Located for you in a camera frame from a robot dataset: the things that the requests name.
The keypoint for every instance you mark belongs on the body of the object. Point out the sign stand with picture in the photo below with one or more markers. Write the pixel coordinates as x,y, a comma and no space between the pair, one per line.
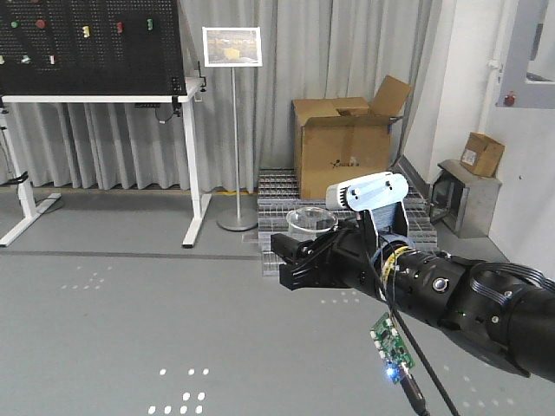
234,47

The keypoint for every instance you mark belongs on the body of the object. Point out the large cardboard box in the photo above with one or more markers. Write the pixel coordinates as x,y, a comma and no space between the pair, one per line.
337,139

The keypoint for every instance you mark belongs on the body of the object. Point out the clear glass beaker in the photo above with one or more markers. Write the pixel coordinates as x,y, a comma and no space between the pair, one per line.
309,222

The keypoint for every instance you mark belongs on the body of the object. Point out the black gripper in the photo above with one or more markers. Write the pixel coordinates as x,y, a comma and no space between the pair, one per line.
337,260

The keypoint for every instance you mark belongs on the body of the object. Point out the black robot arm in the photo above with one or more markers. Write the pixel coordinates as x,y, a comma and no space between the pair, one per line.
501,313

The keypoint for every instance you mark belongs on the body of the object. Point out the white standing desk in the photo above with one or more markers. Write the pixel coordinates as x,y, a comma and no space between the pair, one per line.
95,140

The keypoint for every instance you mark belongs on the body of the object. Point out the small cardboard box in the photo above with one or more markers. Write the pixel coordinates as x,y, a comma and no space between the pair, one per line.
482,155

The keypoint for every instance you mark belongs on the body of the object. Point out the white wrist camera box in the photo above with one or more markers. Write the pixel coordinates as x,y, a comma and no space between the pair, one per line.
370,192

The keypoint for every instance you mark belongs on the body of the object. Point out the green circuit board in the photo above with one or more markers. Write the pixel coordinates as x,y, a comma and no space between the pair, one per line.
391,348

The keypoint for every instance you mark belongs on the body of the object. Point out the grey curtain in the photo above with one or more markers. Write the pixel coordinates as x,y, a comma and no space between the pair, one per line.
311,50

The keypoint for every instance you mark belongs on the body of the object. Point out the black pegboard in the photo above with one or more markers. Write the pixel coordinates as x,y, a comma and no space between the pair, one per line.
91,48

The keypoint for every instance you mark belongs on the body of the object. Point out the grey metal cabinet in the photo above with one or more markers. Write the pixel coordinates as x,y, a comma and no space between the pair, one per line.
463,201

